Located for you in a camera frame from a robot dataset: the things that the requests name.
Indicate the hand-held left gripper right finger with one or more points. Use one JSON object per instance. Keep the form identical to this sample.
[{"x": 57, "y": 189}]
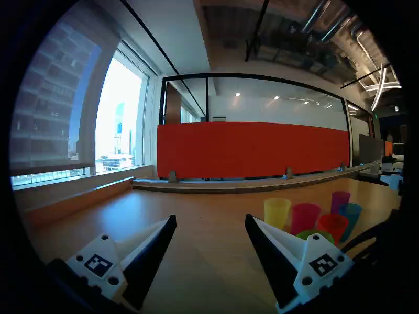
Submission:
[{"x": 322, "y": 261}]

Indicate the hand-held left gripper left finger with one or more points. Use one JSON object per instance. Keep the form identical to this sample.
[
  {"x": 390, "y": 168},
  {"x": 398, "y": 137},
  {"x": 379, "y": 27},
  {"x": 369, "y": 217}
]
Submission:
[{"x": 98, "y": 258}]

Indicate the green plastic cup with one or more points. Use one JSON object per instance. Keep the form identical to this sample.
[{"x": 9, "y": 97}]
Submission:
[{"x": 316, "y": 235}]

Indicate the red plastic cup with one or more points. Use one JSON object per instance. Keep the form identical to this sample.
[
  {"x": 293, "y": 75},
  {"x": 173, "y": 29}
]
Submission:
[{"x": 333, "y": 227}]

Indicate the pink plastic cup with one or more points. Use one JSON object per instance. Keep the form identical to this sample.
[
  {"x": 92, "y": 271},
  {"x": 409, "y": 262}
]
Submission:
[{"x": 304, "y": 218}]

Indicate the blue plastic cup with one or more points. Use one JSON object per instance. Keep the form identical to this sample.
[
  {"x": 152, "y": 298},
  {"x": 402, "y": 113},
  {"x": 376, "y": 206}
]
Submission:
[{"x": 352, "y": 217}]

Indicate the purple plastic cup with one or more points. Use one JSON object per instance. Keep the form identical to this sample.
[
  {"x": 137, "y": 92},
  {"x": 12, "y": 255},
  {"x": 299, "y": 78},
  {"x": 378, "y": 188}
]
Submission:
[{"x": 339, "y": 200}]

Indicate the yellow plastic cup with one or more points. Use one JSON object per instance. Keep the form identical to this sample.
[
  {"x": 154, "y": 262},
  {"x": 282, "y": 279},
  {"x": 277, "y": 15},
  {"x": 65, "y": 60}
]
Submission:
[{"x": 277, "y": 214}]

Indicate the grey monitor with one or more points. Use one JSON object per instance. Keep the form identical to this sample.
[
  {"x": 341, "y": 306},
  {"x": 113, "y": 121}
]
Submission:
[{"x": 370, "y": 148}]

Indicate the red desk screen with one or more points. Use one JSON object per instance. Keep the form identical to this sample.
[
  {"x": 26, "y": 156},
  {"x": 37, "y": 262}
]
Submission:
[{"x": 252, "y": 150}]

